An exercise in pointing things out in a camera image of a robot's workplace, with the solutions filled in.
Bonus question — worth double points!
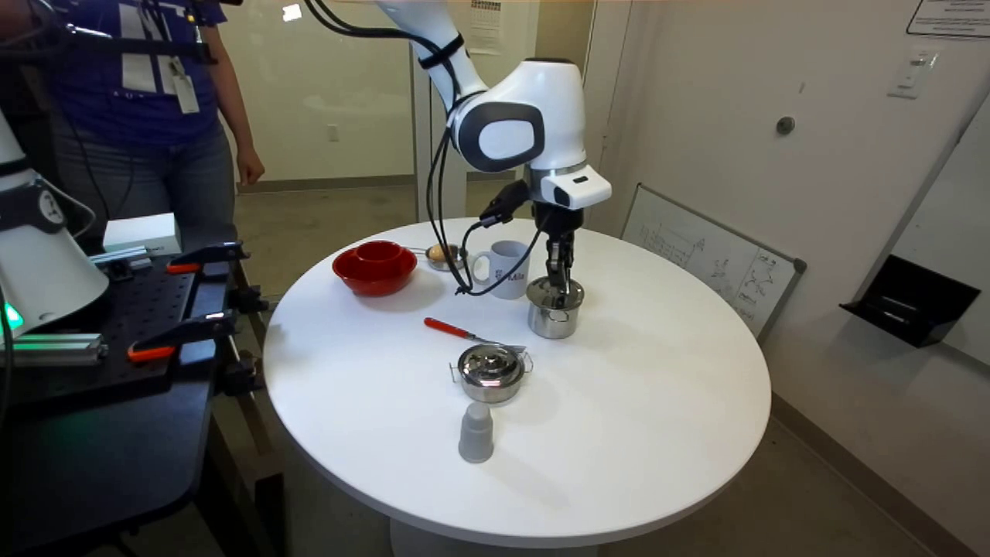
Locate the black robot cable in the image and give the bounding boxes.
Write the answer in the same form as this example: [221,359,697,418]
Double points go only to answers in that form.
[424,120,546,299]

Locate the small steel pot with handles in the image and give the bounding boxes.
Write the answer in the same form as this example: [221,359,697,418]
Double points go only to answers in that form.
[445,346,536,408]

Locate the black wall tray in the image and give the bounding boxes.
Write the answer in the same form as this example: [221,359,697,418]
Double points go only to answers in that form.
[837,253,982,349]

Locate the small translucent plastic cup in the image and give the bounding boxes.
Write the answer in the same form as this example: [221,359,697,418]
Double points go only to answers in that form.
[454,399,497,466]

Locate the person's bare forearm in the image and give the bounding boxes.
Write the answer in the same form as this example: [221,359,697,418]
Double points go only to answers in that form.
[207,15,260,153]

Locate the person's hand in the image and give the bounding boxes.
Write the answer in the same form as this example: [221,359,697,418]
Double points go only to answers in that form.
[234,136,269,192]

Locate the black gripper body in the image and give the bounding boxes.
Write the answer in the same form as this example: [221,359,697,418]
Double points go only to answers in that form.
[530,197,589,248]

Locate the whiteboard leaning on wall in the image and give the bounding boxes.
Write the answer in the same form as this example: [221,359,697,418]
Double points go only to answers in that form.
[619,182,810,339]

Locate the small steel bowl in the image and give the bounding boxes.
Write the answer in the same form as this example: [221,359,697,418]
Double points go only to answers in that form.
[424,240,465,276]

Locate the tall steel pot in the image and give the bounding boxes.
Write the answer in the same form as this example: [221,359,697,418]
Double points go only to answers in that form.
[527,292,589,345]

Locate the red bowl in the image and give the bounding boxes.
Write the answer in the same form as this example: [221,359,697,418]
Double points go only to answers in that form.
[332,239,421,304]

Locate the white ID badge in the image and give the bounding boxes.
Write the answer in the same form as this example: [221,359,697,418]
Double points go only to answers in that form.
[148,51,200,117]

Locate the black clamp with orange handle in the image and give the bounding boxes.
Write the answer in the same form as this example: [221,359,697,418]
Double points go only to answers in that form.
[123,307,242,369]
[97,239,249,281]

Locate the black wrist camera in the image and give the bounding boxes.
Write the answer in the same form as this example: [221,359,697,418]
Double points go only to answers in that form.
[475,178,536,232]

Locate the framed wall sign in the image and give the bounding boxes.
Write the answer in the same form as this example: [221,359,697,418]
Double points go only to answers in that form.
[905,0,990,43]

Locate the black cart table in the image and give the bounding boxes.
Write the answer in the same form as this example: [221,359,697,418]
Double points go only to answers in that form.
[0,253,283,557]

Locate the red-handled metal utensil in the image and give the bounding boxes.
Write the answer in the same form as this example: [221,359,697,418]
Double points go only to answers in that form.
[421,312,530,356]

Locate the silver metal bar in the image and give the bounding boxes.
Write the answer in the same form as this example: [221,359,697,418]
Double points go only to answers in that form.
[0,332,112,370]

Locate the person in blue shirt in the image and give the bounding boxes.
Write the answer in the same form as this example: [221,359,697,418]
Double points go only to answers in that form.
[0,0,269,253]

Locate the white box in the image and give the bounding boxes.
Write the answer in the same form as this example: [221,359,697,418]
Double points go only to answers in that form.
[99,211,185,259]

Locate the white light switch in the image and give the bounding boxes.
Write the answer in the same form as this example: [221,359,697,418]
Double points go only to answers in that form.
[886,51,942,105]

